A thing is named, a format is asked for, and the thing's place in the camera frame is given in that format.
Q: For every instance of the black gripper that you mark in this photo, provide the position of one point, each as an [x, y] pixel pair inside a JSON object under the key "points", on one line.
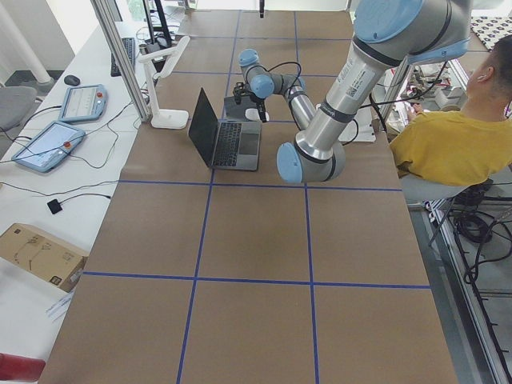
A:
{"points": [[260, 105]]}

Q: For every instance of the white computer mouse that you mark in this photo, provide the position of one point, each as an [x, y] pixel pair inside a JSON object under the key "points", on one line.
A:
{"points": [[253, 115]]}

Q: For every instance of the silver laptop black keyboard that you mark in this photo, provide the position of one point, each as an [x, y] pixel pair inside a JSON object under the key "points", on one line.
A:
{"points": [[224, 144]]}

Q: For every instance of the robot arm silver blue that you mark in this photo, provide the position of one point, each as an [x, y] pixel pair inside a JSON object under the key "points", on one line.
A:
{"points": [[386, 33]]}

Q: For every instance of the white desk lamp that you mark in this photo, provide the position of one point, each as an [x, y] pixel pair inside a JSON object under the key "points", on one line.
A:
{"points": [[163, 118]]}

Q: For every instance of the black desk mouse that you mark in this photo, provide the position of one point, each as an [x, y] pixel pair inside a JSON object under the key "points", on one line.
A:
{"points": [[72, 80]]}

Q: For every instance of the blue teach pendant far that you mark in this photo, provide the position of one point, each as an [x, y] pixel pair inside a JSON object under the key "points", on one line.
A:
{"points": [[83, 103]]}

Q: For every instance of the blue teach pendant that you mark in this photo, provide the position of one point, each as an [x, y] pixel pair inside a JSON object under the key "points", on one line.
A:
{"points": [[83, 103], [50, 147]]}

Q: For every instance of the person in yellow shirt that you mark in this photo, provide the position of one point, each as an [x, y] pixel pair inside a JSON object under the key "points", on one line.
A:
{"points": [[464, 147]]}

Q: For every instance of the blue teach pendant near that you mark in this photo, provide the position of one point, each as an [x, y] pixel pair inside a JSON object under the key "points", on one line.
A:
{"points": [[50, 147]]}

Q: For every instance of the small black square device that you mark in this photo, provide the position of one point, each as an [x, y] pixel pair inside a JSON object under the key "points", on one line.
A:
{"points": [[55, 206]]}

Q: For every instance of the cardboard box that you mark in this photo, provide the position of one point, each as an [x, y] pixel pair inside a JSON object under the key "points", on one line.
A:
{"points": [[44, 255]]}

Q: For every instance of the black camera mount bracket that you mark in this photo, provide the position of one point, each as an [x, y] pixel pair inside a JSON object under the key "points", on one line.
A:
{"points": [[239, 92]]}

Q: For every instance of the aluminium frame post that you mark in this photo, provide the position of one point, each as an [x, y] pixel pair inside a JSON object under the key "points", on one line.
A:
{"points": [[106, 21]]}

